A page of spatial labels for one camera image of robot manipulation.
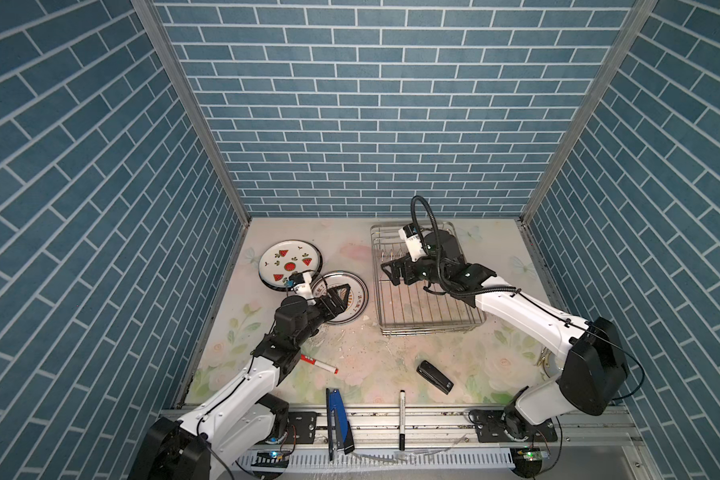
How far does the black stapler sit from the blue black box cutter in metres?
0.24

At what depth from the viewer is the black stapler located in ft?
2.62

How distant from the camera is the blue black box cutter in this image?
27.8 inches
